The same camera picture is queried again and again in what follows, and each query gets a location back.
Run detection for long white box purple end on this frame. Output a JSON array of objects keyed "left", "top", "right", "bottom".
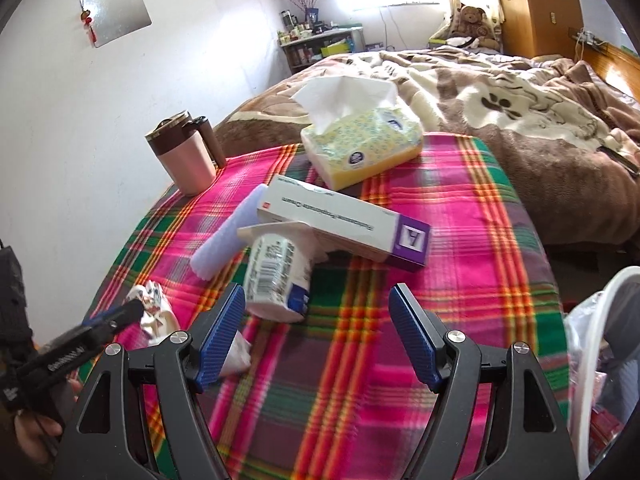
[{"left": 256, "top": 174, "right": 432, "bottom": 273}]

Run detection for wooden wardrobe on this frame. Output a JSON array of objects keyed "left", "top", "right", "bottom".
[{"left": 487, "top": 0, "right": 583, "bottom": 58}]

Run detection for patterned wrapper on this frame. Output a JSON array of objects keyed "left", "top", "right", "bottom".
[{"left": 125, "top": 282, "right": 180, "bottom": 346}]

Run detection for bed with brown blanket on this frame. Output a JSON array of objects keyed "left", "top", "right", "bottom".
[{"left": 215, "top": 45, "right": 640, "bottom": 261}]

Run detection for white plastic cup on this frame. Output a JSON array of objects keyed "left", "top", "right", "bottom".
[{"left": 237, "top": 220, "right": 328, "bottom": 323}]

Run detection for white round waste bin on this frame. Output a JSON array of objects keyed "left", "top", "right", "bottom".
[{"left": 565, "top": 266, "right": 640, "bottom": 480}]

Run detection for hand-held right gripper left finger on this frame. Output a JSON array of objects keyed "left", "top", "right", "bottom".
[{"left": 52, "top": 282, "right": 247, "bottom": 480}]

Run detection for brown teddy bear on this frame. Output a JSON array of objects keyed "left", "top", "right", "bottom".
[{"left": 447, "top": 4, "right": 501, "bottom": 51}]

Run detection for row of bottles and jars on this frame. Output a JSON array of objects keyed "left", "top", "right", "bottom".
[{"left": 277, "top": 10, "right": 342, "bottom": 44}]

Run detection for silver wall mirror panel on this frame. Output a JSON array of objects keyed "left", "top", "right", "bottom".
[{"left": 80, "top": 0, "right": 152, "bottom": 49}]

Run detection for white foam net sleeve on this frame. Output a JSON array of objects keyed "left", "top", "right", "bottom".
[{"left": 190, "top": 184, "right": 271, "bottom": 281}]

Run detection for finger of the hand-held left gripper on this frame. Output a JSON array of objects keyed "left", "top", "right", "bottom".
[
  {"left": 80, "top": 306, "right": 129, "bottom": 331},
  {"left": 15, "top": 299, "right": 147, "bottom": 395}
]

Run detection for red hanging ornament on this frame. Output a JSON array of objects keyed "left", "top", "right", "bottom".
[{"left": 79, "top": 7, "right": 99, "bottom": 47}]

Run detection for person's left hand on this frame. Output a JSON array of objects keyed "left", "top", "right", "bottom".
[{"left": 14, "top": 410, "right": 65, "bottom": 464}]

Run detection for power strip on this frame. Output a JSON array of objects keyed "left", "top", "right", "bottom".
[{"left": 570, "top": 27, "right": 601, "bottom": 47}]

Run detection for yellow soft tissue pack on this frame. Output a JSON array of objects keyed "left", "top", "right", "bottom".
[{"left": 291, "top": 76, "right": 425, "bottom": 192}]

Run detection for wooden headboard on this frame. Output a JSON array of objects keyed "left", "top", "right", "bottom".
[{"left": 530, "top": 42, "right": 640, "bottom": 106}]

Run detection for grey shelf unit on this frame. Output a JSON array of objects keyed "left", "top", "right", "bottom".
[{"left": 279, "top": 25, "right": 366, "bottom": 73}]

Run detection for pink mug with brown lid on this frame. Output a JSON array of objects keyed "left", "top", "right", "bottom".
[{"left": 145, "top": 111, "right": 227, "bottom": 197}]

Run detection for white paper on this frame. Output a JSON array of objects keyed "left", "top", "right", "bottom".
[{"left": 220, "top": 335, "right": 254, "bottom": 377}]

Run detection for black smartphone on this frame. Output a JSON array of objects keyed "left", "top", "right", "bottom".
[{"left": 597, "top": 142, "right": 640, "bottom": 177}]

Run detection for pink green plaid tablecloth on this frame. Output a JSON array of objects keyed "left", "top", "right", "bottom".
[{"left": 85, "top": 132, "right": 574, "bottom": 480}]

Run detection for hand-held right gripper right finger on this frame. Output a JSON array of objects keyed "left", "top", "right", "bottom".
[{"left": 389, "top": 282, "right": 582, "bottom": 480}]

